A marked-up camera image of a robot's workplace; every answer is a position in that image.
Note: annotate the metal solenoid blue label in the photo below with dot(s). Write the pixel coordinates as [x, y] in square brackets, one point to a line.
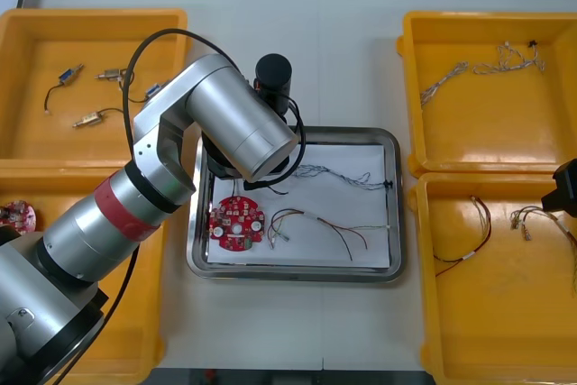
[152, 90]
[66, 77]

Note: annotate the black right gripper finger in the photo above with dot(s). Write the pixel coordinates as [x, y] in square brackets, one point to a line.
[561, 202]
[567, 175]

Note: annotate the steel tray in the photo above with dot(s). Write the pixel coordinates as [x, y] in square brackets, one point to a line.
[297, 273]

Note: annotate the round red circuit board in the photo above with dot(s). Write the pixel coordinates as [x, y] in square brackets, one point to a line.
[18, 218]
[234, 234]

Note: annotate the white sheet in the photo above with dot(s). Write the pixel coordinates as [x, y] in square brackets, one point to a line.
[333, 204]

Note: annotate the metal solenoid white label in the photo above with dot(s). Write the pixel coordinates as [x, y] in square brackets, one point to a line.
[110, 74]
[90, 120]

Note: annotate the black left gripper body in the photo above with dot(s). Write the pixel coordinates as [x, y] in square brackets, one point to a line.
[225, 167]

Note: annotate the yellow-orange plastic bin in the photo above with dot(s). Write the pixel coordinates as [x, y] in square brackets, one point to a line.
[135, 313]
[496, 313]
[67, 141]
[487, 132]

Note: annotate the silver-grey left robot arm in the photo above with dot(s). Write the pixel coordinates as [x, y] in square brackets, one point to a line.
[225, 101]

